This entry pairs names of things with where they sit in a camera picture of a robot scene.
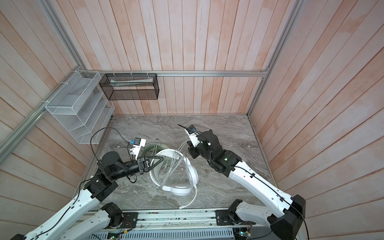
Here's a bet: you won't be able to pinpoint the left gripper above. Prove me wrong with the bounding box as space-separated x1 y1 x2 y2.
111 154 165 180

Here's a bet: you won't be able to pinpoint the green headphones with cable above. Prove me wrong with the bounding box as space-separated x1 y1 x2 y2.
139 143 169 157

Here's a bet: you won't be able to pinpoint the white headphones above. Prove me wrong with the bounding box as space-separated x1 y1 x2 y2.
150 142 199 210

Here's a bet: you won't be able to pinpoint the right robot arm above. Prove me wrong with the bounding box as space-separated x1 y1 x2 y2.
185 125 306 240

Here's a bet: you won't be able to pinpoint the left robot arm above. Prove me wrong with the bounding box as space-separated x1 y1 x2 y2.
13 152 164 240

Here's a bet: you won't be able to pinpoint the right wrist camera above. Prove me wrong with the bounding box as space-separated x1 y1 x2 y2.
185 125 200 147

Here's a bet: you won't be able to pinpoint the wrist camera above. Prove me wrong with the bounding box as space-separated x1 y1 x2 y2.
128 138 147 160
185 125 200 147

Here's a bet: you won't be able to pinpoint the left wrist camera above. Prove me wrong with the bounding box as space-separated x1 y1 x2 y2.
128 138 147 160

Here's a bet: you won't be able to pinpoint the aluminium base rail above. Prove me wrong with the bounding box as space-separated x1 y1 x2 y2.
49 206 301 240

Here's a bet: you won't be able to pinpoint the black wire mesh basket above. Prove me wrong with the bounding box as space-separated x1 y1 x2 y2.
100 73 160 101

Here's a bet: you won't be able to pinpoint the white wire mesh shelf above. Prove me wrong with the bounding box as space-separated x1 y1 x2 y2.
46 71 115 145

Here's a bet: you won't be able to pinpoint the aluminium frame bar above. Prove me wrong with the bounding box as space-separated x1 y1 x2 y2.
80 70 268 77

